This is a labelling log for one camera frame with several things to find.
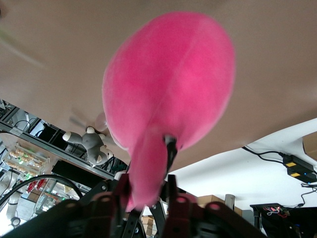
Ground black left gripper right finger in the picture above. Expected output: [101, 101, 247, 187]
[162, 174, 267, 238]

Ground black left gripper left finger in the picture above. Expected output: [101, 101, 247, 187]
[4, 173, 132, 238]

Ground hot pink frog plush toy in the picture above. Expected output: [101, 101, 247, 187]
[102, 11, 236, 213]

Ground grey husky plush toy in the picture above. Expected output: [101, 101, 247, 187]
[62, 125, 115, 168]

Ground light pink dog plush toy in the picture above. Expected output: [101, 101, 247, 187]
[95, 112, 110, 132]

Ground brown cardboard box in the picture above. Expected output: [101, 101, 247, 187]
[302, 131, 317, 159]
[195, 194, 243, 216]

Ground black electronics bench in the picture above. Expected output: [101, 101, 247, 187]
[249, 202, 317, 238]

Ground shelf rack with bread toys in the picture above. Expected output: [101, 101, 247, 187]
[1, 141, 52, 179]

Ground black power adapter yellow label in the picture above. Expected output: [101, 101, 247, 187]
[287, 170, 317, 184]
[282, 154, 317, 175]

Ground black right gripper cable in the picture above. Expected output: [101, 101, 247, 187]
[0, 174, 83, 207]

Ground black power cord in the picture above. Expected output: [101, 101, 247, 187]
[241, 145, 288, 164]

